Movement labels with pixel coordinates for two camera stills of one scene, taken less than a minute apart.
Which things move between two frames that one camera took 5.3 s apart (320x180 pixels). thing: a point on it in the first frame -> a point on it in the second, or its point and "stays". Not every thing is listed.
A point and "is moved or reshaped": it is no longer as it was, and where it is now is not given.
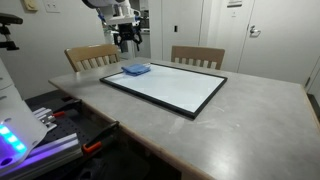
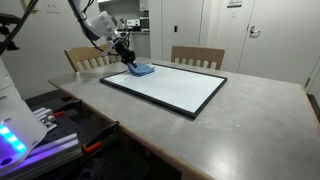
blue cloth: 136,69 is moved or reshaped
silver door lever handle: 254,32 stays
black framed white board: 181,91 stays
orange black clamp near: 97,141 stays
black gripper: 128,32 -> 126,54
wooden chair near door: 210,57 stays
